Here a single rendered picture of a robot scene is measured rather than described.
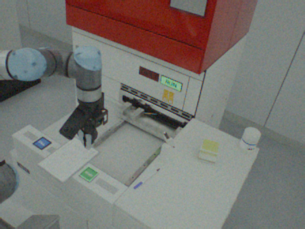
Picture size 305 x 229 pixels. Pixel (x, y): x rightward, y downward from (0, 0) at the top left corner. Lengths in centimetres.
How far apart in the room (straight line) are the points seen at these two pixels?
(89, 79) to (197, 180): 58
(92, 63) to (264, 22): 210
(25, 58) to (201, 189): 76
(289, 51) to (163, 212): 204
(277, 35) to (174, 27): 160
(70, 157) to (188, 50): 65
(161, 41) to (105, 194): 68
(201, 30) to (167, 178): 59
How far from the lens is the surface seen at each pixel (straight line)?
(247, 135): 127
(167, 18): 124
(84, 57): 78
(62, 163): 115
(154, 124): 147
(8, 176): 106
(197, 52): 121
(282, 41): 271
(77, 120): 88
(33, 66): 70
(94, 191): 106
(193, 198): 107
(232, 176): 119
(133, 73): 150
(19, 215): 121
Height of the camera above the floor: 180
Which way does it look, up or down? 37 degrees down
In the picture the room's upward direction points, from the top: 8 degrees clockwise
